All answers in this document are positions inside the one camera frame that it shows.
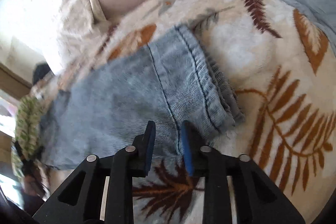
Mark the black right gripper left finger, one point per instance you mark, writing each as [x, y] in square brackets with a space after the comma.
[99, 190]

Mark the black cloth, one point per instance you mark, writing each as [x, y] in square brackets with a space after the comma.
[42, 74]

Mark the blue denim pants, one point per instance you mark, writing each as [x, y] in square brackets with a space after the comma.
[168, 81]

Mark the green white patterned quilt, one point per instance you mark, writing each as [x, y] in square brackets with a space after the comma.
[27, 133]

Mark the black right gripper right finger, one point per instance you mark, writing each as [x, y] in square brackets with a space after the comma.
[234, 185]

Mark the cream leaf pattern blanket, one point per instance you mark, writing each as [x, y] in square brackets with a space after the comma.
[282, 69]

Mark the cream floral pillow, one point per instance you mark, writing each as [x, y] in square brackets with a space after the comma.
[83, 23]

